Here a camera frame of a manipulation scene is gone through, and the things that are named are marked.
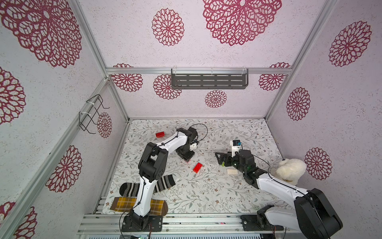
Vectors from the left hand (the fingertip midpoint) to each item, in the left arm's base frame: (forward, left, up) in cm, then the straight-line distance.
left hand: (184, 158), depth 95 cm
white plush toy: (-15, -53, +17) cm, 58 cm away
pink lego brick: (-2, -2, -1) cm, 3 cm away
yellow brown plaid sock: (-27, +31, -1) cm, 41 cm away
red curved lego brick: (+21, +19, -2) cm, 28 cm away
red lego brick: (-6, -8, -1) cm, 10 cm away
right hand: (-1, -22, +11) cm, 24 cm away
